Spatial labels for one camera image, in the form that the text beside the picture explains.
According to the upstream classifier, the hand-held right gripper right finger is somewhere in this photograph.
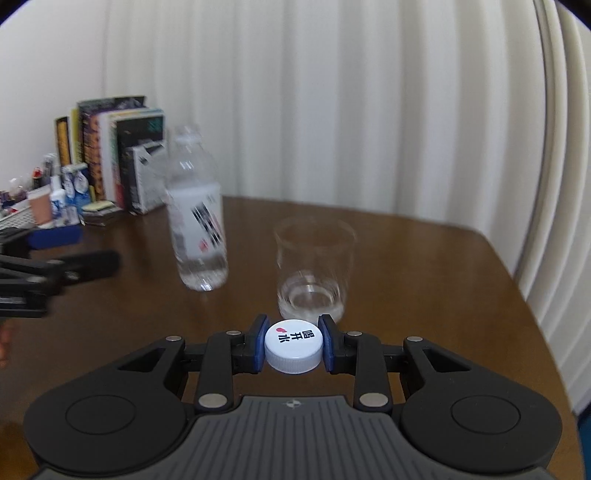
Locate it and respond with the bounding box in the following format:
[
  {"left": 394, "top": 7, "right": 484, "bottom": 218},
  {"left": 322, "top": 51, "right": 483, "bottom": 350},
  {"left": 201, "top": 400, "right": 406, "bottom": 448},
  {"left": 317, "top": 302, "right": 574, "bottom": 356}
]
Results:
[{"left": 318, "top": 314, "right": 474, "bottom": 411}]

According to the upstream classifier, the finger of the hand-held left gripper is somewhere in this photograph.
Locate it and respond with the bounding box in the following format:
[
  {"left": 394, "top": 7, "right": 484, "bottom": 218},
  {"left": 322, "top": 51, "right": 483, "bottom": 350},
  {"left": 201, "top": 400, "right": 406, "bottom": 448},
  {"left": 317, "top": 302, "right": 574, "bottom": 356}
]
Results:
[
  {"left": 0, "top": 250, "right": 122, "bottom": 296},
  {"left": 0, "top": 225, "right": 83, "bottom": 259}
]

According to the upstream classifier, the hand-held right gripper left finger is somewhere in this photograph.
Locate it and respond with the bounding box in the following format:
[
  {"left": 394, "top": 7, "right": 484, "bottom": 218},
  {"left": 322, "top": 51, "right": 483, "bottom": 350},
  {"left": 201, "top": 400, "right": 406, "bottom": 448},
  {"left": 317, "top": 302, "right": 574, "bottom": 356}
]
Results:
[{"left": 115, "top": 315, "right": 269, "bottom": 412}]

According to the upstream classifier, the white bottle cap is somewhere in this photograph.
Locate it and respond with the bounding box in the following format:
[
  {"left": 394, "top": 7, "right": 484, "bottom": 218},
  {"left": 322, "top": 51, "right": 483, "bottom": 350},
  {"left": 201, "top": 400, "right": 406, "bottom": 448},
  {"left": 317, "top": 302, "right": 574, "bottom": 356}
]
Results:
[{"left": 264, "top": 318, "right": 324, "bottom": 374}]

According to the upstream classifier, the clear drinking glass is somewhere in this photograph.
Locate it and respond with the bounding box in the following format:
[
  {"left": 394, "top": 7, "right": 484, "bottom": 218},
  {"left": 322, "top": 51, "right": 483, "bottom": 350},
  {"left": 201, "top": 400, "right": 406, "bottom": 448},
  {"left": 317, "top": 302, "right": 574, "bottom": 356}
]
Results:
[{"left": 274, "top": 217, "right": 356, "bottom": 324}]

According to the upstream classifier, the clear plastic water bottle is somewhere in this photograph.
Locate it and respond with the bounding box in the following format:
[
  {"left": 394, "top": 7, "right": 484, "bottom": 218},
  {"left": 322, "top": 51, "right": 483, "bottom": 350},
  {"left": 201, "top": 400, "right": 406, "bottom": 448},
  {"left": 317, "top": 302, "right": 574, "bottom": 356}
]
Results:
[{"left": 165, "top": 124, "right": 229, "bottom": 291}]

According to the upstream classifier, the small white plastic bottle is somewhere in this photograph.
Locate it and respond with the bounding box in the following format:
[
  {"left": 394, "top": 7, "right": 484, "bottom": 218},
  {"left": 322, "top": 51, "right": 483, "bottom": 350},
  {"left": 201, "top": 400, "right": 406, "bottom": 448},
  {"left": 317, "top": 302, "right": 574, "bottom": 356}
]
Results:
[{"left": 50, "top": 175, "right": 68, "bottom": 217}]

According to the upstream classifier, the white plastic basket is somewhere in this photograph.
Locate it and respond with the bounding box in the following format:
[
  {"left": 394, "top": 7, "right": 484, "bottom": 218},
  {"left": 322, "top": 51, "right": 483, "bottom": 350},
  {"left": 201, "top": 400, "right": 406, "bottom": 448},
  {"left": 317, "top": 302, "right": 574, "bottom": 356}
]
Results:
[{"left": 0, "top": 205, "right": 38, "bottom": 232}]

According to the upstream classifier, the flat metal tin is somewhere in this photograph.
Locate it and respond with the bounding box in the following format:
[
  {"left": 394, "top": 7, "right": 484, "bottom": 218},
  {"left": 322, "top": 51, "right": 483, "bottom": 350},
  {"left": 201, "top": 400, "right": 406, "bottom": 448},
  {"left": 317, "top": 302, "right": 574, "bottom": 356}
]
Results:
[{"left": 81, "top": 208, "right": 123, "bottom": 227}]

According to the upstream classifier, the blue and white carton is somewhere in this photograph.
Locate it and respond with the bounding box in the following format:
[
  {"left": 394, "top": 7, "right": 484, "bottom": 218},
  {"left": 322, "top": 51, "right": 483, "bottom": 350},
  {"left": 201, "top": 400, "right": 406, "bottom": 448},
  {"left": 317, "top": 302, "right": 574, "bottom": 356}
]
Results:
[{"left": 62, "top": 164, "right": 90, "bottom": 208}]

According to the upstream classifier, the bundle of pens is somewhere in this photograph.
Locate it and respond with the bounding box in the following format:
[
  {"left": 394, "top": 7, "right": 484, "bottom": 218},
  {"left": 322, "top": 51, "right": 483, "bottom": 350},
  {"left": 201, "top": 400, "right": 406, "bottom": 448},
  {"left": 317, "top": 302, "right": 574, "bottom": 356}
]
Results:
[{"left": 31, "top": 154, "right": 61, "bottom": 190}]

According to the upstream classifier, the row of books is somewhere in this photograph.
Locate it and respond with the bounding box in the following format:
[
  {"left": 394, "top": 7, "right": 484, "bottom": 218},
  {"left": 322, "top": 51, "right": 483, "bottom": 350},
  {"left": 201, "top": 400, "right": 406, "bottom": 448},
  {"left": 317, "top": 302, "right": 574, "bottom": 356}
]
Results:
[{"left": 54, "top": 96, "right": 166, "bottom": 208}]

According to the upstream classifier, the black and white carton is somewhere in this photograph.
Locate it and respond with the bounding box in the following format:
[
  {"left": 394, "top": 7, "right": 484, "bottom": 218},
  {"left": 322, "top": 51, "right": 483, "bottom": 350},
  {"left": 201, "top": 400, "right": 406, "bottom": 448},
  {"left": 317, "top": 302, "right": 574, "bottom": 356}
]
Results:
[{"left": 124, "top": 141, "right": 168, "bottom": 215}]

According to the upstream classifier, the white pleated curtain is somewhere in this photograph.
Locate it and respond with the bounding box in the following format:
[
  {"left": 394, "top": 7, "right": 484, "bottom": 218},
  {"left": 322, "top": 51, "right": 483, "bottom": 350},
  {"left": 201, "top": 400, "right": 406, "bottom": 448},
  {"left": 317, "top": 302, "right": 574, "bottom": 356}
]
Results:
[{"left": 104, "top": 0, "right": 591, "bottom": 411}]

